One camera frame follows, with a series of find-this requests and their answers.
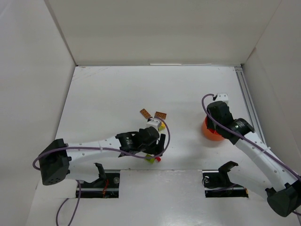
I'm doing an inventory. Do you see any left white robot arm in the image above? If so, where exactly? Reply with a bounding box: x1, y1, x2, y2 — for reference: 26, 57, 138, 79
33, 126, 169, 186

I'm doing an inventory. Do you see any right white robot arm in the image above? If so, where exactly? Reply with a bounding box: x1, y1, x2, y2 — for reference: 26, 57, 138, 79
203, 98, 301, 217

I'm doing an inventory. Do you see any lime green lego near front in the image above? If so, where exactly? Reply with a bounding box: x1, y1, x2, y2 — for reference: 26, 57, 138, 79
145, 154, 156, 164

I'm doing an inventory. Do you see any orange round divided container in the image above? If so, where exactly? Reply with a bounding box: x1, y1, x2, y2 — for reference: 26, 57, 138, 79
201, 117, 224, 141

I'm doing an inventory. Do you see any brown studded lego plate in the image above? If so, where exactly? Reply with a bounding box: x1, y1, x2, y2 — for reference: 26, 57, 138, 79
140, 109, 152, 119

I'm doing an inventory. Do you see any brown upside-down lego plate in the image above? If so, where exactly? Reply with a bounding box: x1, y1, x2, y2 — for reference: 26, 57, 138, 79
155, 112, 167, 120

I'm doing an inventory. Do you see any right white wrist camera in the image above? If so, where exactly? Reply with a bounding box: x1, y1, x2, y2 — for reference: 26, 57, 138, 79
213, 93, 229, 105

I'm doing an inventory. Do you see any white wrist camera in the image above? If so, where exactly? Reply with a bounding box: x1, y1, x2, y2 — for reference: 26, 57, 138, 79
213, 93, 229, 105
146, 118, 162, 130

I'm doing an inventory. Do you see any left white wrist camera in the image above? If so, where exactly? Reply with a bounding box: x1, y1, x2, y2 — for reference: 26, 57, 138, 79
146, 118, 162, 130

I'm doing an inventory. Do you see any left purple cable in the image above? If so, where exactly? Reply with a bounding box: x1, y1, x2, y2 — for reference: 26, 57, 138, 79
32, 119, 170, 226

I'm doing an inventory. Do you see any aluminium rail on right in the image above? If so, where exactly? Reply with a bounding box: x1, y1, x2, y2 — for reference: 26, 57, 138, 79
234, 66, 266, 143

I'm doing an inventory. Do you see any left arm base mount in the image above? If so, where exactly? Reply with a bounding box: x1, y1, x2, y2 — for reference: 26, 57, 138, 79
80, 163, 120, 199

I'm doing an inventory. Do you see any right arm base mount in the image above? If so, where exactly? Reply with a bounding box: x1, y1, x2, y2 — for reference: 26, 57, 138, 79
202, 161, 249, 198

